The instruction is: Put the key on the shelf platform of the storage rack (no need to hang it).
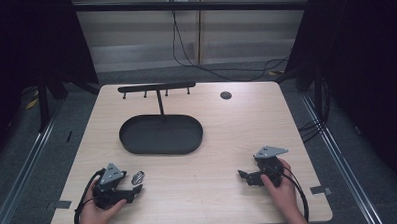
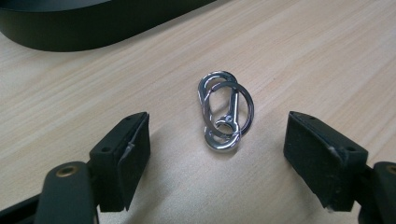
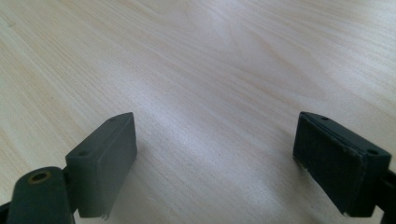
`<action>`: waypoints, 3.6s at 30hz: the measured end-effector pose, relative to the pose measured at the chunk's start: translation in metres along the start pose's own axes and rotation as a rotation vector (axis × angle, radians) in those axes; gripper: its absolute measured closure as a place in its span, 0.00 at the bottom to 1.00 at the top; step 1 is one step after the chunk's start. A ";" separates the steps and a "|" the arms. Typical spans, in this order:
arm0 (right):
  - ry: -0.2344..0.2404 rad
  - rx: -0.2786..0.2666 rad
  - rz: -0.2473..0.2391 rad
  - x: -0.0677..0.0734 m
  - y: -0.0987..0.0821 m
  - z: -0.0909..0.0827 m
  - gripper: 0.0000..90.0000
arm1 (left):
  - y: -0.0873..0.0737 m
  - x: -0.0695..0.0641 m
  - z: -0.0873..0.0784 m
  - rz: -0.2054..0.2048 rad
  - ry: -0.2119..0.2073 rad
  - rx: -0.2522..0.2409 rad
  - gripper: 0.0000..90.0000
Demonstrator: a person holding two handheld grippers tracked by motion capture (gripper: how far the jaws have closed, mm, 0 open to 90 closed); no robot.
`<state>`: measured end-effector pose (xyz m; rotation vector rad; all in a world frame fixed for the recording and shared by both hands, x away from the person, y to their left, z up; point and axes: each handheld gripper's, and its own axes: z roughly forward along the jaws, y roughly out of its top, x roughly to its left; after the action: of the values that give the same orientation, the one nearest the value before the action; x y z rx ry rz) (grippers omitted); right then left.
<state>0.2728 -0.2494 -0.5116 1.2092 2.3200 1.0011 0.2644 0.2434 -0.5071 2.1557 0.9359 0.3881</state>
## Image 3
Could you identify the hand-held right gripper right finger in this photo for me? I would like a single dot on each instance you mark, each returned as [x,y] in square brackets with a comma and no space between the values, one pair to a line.
[336,161]

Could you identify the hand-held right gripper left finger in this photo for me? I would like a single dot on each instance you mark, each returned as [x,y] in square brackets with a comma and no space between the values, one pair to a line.
[99,168]

